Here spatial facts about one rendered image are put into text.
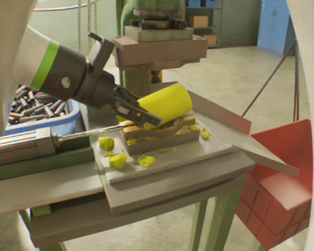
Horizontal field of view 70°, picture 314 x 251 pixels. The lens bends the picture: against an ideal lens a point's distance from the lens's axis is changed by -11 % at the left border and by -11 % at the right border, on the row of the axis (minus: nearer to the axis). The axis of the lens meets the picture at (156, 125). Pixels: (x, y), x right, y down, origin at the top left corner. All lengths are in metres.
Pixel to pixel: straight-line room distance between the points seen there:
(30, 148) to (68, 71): 0.17
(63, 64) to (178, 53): 0.20
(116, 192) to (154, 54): 0.25
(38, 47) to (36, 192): 0.25
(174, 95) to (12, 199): 0.37
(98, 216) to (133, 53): 0.29
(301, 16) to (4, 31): 0.21
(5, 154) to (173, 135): 0.34
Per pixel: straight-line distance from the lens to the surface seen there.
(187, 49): 0.47
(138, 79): 0.65
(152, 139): 0.51
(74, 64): 0.42
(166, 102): 0.51
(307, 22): 0.20
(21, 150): 0.51
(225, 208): 0.61
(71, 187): 0.47
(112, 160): 0.48
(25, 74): 0.42
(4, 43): 0.21
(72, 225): 0.47
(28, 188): 0.49
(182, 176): 0.47
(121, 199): 0.43
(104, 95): 0.45
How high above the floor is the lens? 1.31
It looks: 30 degrees down
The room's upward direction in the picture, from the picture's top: straight up
